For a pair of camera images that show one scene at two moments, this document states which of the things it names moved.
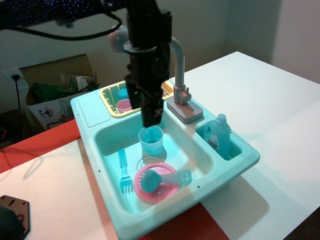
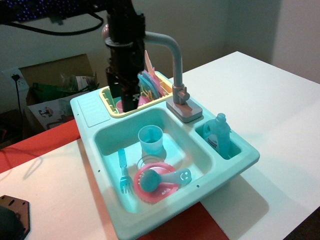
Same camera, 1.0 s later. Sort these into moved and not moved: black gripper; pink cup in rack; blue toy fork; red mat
Moved: black gripper
Not moved: pink cup in rack; blue toy fork; red mat
